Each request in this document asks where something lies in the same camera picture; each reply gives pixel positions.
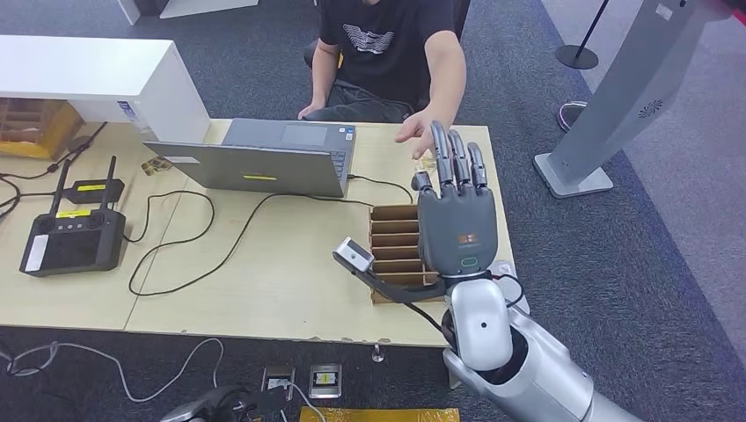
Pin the person's left hand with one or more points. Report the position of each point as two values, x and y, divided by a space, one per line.
416 128

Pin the person's right hand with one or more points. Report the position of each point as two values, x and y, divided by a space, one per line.
312 109

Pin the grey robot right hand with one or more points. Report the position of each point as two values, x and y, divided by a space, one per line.
457 227

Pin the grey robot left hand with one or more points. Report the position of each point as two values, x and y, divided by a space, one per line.
221 405

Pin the patterned room key card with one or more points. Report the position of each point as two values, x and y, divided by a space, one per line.
425 164

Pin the person's right forearm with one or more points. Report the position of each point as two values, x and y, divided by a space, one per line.
323 76

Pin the person's left forearm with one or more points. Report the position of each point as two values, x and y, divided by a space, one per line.
449 87

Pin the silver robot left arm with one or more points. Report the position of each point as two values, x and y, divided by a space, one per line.
178 414

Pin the grey card reader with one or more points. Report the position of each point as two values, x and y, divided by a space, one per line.
506 269

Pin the wooden card organizer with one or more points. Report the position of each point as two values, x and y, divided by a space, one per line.
393 233

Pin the person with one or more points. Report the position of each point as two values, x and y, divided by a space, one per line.
384 58

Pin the floor socket with plug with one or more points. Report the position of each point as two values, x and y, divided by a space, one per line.
278 375

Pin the grey laptop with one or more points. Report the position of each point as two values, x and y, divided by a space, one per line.
253 169

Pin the floor socket yellow label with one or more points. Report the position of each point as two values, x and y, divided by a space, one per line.
325 380

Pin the chrome desk foot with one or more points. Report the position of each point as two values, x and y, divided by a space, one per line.
377 354

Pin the shoe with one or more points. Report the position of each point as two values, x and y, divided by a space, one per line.
570 114

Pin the white furniture panel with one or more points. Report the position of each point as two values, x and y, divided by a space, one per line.
195 7

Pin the flat yellow box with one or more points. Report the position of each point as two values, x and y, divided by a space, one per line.
379 415

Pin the black remote controller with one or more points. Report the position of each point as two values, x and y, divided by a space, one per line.
73 249

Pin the grey kiosk stand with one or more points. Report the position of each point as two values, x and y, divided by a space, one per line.
629 87

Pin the white cabinet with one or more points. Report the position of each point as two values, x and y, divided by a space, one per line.
87 69

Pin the black adapter yellow label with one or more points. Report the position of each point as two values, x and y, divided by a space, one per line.
95 192

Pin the yellow cardboard box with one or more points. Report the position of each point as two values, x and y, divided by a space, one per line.
58 133

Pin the red barrier belt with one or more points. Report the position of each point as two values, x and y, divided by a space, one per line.
737 14

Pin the black camera bracket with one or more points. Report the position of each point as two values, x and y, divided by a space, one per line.
396 291

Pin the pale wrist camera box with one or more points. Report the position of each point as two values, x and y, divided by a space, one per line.
355 253

